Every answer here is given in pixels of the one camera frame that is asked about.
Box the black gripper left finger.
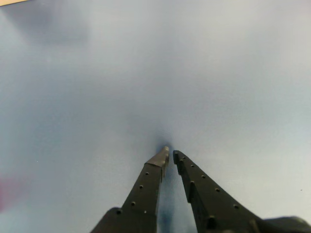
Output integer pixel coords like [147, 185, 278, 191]
[91, 146, 170, 233]

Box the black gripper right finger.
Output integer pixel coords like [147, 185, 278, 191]
[173, 150, 265, 233]

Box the dark blue table mat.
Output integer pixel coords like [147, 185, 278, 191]
[0, 0, 311, 233]

